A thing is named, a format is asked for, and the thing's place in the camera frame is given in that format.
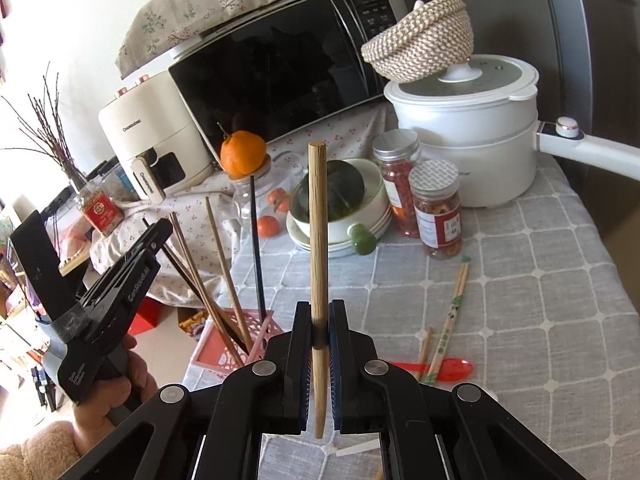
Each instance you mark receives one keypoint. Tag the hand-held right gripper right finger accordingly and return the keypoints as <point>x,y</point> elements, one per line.
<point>340,360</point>

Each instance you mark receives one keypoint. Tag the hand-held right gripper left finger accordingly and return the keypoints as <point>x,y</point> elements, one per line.
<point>300,360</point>

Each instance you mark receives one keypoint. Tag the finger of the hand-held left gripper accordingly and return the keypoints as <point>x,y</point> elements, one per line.
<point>135,270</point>
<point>32,265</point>

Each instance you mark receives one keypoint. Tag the black chopstick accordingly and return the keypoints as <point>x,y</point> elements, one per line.
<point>257,260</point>
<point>182,270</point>

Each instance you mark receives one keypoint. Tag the pink perforated utensil holder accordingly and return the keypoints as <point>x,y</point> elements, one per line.
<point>220,355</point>

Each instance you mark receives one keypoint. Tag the person's left hand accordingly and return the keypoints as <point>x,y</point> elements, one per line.
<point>95,415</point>

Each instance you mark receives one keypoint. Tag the red box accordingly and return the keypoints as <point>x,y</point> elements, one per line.
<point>150,317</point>

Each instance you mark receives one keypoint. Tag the white red-dotted cloth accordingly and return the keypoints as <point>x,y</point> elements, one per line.
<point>165,225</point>

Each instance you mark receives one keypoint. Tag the clear plastic container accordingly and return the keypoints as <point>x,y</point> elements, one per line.
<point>117,180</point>

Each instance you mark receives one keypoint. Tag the red plastic spoon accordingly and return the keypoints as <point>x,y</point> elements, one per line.
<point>455,369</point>

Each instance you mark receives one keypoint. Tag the stack of white plates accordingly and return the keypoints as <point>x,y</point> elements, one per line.
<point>300,240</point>

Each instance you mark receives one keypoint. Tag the clear glass jar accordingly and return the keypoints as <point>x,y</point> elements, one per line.
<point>242,200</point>

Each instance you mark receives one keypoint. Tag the bundle of dried twigs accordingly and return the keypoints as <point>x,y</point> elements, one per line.
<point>55,135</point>

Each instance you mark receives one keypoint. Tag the white air fryer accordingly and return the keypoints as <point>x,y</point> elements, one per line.
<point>150,135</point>

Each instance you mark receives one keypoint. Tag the small red fruit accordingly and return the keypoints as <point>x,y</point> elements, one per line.
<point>285,206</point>
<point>267,226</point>
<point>278,194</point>

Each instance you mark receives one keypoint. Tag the orange tangerine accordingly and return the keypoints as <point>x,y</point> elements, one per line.
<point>242,152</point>

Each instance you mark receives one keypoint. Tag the red label spice jar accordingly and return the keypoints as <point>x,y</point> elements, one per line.
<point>435,215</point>

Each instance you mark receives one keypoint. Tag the dark green squash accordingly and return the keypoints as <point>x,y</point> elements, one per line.
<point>345,185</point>

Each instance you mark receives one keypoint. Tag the spice jar with silver lid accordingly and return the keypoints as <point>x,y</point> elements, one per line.
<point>397,180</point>

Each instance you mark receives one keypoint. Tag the black microwave oven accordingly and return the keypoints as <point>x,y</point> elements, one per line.
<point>275,70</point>

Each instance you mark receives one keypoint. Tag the white electric cooking pot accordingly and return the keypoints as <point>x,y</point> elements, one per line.
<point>475,150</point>

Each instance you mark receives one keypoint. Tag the white rimmed pot lid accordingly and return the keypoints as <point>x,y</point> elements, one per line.
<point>490,77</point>

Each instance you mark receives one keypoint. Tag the dark grey refrigerator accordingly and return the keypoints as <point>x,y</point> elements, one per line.
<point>575,20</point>

